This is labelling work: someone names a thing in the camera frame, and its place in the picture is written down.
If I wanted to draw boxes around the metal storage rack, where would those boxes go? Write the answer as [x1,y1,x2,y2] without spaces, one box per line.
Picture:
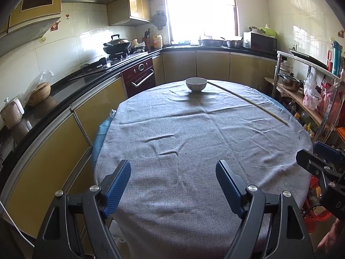
[272,51,345,152]

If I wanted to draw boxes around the white electric pot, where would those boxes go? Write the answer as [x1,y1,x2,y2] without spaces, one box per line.
[0,97,25,128]

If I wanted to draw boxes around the small yellow wall cabinet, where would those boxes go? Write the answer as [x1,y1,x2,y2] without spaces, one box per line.
[106,0,151,27]

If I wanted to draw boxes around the black kitchen countertop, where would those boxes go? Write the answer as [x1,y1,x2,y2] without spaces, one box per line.
[0,47,278,184]

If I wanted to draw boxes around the knife block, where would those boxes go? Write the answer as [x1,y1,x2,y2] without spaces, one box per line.
[142,28,151,49]

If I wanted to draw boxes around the long thin stick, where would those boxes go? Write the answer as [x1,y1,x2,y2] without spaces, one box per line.
[206,81,289,125]

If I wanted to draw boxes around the pink and white plastic bag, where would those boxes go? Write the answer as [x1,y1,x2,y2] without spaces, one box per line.
[303,73,324,111]

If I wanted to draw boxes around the green plastic basin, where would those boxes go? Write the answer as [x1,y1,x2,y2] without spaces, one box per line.
[259,24,278,38]

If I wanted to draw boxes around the framed yellow wall cabinets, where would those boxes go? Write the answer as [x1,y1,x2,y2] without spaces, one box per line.
[0,0,64,57]

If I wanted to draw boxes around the blue table cover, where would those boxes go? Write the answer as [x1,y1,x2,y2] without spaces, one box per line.
[93,98,290,173]

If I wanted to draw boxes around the person's right hand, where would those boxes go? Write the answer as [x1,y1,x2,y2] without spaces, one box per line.
[317,220,345,250]

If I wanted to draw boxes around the black gas stove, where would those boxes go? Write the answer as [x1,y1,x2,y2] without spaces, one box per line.
[81,50,151,72]

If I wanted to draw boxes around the clay pot in plastic bag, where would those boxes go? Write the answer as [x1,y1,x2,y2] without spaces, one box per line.
[27,70,54,107]

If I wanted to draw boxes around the steel pot with lid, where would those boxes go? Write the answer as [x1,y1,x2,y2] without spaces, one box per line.
[279,73,304,92]

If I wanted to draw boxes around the black wok with lid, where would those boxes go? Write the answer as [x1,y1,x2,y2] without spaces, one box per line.
[103,35,132,55]

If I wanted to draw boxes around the bright window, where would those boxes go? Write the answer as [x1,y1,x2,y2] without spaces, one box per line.
[163,0,239,45]

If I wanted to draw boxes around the teal thermos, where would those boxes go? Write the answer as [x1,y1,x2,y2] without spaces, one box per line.
[331,40,343,76]

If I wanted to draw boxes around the grey tablecloth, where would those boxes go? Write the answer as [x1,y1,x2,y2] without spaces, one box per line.
[94,79,314,255]

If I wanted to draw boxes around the red plastic basket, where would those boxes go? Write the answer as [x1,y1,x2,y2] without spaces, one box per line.
[304,175,335,232]

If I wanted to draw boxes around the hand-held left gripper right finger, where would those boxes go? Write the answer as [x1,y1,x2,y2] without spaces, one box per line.
[216,160,316,259]

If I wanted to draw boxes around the microwave oven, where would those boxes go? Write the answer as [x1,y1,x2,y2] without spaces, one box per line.
[243,32,278,54]

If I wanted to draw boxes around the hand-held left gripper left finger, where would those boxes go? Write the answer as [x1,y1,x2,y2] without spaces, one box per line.
[32,160,132,259]

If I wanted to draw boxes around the white ceramic bowl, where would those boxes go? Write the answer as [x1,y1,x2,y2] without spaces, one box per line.
[185,77,208,93]

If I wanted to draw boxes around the wide metal basin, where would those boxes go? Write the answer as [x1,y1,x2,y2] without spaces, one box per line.
[198,38,225,47]

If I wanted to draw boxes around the dark red built-in oven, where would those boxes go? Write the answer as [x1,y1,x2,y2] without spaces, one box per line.
[121,57,156,91]

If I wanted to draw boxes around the white cable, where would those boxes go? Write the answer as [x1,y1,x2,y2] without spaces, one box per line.
[0,201,35,240]

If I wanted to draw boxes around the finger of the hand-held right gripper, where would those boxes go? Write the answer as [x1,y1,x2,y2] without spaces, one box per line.
[296,149,333,178]
[313,141,345,165]

